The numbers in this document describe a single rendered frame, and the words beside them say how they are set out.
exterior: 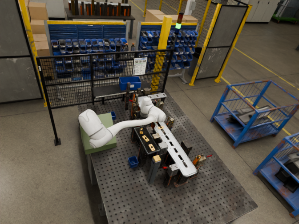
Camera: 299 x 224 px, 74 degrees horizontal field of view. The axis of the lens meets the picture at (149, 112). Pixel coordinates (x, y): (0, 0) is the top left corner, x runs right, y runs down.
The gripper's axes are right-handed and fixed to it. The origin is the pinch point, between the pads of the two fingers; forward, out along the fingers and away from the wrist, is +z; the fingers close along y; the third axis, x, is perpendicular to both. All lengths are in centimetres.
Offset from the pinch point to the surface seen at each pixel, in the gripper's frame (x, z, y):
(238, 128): 127, 103, 207
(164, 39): 138, -49, 24
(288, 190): -3, 104, 244
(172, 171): -41, 15, 35
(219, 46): 315, 13, 184
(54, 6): 621, 75, -313
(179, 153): -14, 20, 47
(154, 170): -37.9, 22.1, 16.5
